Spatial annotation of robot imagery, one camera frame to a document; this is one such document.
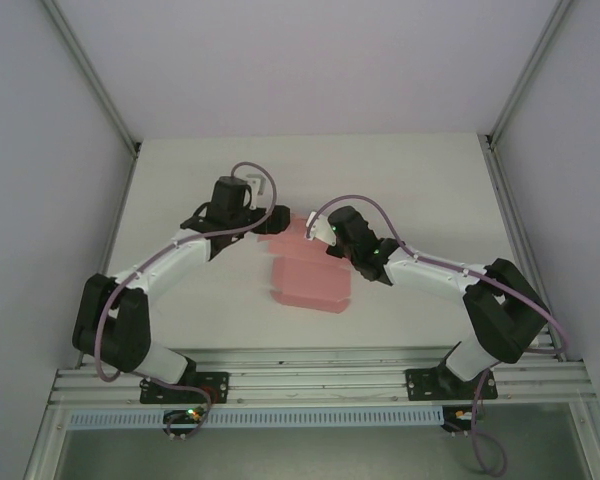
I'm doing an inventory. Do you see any light blue slotted cable duct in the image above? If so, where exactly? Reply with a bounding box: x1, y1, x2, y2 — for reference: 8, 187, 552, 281
65, 405, 445, 430

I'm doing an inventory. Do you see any aluminium table side rail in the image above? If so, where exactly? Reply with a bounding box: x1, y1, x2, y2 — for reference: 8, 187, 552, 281
481, 133, 566, 361
77, 142, 142, 371

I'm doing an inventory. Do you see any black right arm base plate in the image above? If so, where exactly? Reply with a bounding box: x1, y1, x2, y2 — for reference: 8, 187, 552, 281
403, 368, 500, 402

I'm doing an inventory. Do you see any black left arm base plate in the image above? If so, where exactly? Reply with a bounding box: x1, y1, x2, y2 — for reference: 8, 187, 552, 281
138, 371, 231, 405

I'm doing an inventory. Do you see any aluminium frame post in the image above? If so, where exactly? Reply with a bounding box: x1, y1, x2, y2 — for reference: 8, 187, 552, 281
483, 0, 580, 151
40, 0, 142, 157

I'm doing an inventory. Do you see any aluminium mounting rail beam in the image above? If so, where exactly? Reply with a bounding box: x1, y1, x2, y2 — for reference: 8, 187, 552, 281
49, 344, 595, 407

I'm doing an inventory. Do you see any pink paper box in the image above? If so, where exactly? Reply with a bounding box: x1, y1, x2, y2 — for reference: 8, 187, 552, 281
257, 209, 354, 316

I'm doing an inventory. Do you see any small circuit board with leds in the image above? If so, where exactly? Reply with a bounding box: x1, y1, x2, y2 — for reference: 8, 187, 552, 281
163, 407, 207, 427
442, 407, 485, 434

